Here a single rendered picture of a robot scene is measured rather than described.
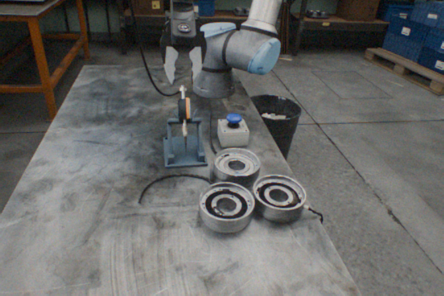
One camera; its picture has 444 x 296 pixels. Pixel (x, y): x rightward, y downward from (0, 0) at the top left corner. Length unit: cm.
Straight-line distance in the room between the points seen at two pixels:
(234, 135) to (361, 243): 118
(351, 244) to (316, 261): 121
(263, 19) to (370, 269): 124
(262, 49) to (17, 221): 72
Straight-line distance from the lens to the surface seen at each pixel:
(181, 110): 76
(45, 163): 84
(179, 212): 66
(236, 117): 83
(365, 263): 178
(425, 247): 201
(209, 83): 109
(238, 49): 101
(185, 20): 66
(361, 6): 476
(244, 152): 77
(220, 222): 60
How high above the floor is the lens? 127
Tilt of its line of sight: 30 degrees down
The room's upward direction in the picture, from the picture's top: 4 degrees clockwise
